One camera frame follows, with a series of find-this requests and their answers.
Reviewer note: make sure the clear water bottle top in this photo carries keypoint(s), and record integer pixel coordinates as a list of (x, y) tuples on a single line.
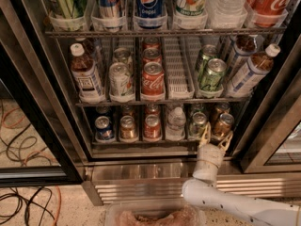
[(229, 0)]

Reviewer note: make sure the orange soda can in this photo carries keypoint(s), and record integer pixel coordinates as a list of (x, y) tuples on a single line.
[(223, 125), (218, 109)]

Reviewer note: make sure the tea bottle right rear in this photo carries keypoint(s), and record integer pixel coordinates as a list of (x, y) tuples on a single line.
[(243, 48)]

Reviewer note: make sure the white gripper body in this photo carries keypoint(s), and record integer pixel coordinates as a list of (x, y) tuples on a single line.
[(211, 155)]

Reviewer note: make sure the white 7up can rear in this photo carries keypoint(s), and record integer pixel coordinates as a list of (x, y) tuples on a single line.
[(123, 55)]

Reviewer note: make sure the glass fridge door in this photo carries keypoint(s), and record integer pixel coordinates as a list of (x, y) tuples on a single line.
[(274, 110), (36, 75)]

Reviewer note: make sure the red coca-cola can middle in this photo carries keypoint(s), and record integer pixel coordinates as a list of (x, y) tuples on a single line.
[(151, 55)]

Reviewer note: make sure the empty white shelf tray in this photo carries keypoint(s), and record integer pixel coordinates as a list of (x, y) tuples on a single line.
[(178, 77)]

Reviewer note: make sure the clear plastic food container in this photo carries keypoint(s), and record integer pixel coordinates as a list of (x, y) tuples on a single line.
[(166, 212)]

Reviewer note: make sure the red coca-cola can front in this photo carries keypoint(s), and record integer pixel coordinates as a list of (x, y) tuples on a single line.
[(153, 79)]

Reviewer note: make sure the steel fridge base grille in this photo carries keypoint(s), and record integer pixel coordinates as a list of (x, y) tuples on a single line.
[(120, 181)]

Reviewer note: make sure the orange soda can front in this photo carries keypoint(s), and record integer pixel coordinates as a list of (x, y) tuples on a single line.
[(223, 125)]

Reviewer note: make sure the red coca-cola can rear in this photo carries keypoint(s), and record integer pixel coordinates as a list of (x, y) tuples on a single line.
[(151, 42)]

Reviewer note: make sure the left glass fridge door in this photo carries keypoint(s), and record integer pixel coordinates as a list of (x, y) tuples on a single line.
[(36, 75)]

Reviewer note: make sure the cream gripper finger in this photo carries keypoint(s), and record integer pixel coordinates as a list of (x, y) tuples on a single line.
[(225, 142), (206, 136)]

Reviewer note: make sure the coca-cola bottle top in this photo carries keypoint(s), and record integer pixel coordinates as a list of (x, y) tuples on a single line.
[(266, 13)]

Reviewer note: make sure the blue pepsi can bottom front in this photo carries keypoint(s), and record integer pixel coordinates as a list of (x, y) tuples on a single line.
[(104, 128)]

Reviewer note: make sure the red coca-cola can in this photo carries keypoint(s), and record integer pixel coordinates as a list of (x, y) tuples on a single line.
[(151, 42), (153, 79), (151, 55)]

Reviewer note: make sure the green can bottom front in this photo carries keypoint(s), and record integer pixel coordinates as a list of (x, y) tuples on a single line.
[(197, 125)]

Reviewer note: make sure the tea bottle right front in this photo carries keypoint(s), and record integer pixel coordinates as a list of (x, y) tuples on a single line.
[(252, 72)]

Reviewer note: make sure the red can bottom rear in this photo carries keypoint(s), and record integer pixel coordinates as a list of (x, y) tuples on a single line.
[(152, 109)]

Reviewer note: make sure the green can bottom rear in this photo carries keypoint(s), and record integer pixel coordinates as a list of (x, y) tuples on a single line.
[(194, 108)]

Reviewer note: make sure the gold can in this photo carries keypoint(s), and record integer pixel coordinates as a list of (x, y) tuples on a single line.
[(128, 128), (127, 110)]

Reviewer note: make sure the red can bottom front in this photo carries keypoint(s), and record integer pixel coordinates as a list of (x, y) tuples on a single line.
[(152, 127)]

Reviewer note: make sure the orange soda can rear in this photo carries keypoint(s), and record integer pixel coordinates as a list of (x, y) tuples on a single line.
[(218, 109)]

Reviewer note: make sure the white 7up can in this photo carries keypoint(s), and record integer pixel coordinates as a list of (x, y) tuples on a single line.
[(120, 80), (123, 55)]

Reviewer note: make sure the blue can bottom rear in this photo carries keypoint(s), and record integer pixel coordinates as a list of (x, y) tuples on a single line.
[(104, 111)]

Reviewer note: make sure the green can middle front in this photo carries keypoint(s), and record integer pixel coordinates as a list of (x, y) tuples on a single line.
[(212, 75)]

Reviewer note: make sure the gold can bottom rear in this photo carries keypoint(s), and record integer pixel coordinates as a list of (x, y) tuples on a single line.
[(127, 110)]

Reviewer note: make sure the green tall can top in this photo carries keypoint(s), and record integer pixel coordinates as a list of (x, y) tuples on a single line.
[(67, 0)]

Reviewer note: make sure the gold can bottom front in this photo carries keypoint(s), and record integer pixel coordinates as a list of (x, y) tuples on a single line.
[(128, 128)]

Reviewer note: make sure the iced tea bottle left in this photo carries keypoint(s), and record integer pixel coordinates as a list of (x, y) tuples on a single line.
[(86, 75)]

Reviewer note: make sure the white 7up can front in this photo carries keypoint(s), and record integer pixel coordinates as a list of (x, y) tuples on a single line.
[(120, 80)]

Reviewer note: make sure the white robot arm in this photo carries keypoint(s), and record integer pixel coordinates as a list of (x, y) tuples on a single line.
[(201, 190)]

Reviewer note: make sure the green can middle rear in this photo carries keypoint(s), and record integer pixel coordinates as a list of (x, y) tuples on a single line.
[(206, 53)]

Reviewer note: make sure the pepsi can top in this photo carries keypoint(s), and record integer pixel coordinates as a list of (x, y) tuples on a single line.
[(149, 8)]

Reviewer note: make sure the right glass fridge door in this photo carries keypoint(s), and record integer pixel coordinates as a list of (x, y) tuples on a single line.
[(274, 110)]

